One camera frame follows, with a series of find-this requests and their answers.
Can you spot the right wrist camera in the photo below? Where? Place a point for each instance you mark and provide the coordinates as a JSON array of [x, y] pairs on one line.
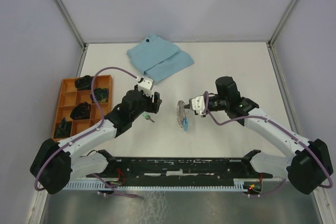
[[202, 103]]

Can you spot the green tag key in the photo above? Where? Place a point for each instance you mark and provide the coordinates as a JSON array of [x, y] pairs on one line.
[[147, 117]]

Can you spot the orange compartment tray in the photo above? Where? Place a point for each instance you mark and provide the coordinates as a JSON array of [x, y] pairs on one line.
[[76, 109]]

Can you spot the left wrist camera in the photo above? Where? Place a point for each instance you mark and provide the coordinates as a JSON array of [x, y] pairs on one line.
[[145, 85]]

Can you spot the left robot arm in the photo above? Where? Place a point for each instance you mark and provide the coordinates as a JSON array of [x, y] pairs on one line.
[[58, 163]]

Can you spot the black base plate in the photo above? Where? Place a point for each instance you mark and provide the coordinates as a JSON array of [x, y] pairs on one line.
[[180, 171]]

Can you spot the metal key organizer blue handle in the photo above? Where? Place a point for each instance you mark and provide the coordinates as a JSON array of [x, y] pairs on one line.
[[181, 115]]

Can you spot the white cable duct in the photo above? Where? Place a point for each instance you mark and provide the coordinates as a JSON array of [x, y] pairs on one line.
[[95, 184]]

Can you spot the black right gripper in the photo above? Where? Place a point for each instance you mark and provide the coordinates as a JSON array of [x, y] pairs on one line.
[[188, 106]]

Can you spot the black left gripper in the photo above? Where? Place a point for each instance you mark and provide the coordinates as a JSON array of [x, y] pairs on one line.
[[153, 107]]

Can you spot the light blue cloth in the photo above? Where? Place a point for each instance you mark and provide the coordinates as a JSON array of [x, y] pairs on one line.
[[158, 59]]

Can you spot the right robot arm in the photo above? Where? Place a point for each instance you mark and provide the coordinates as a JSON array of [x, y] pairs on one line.
[[306, 164]]

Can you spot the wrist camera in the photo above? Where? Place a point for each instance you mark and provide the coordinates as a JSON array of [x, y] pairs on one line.
[[145, 85], [202, 103]]

